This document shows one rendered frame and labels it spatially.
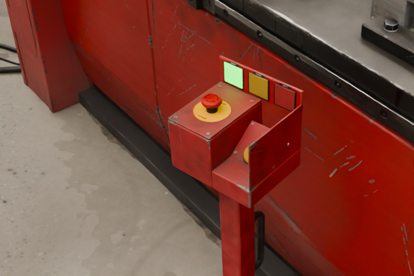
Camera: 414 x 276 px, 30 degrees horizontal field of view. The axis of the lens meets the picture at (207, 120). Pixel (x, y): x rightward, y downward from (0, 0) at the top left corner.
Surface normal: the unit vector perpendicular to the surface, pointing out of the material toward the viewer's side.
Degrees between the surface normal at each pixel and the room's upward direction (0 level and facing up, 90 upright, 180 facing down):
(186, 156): 90
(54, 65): 90
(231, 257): 90
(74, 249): 0
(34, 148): 0
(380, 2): 90
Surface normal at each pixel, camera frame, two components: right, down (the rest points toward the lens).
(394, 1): -0.81, 0.38
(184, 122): -0.04, -0.79
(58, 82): 0.58, 0.48
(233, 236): -0.65, 0.48
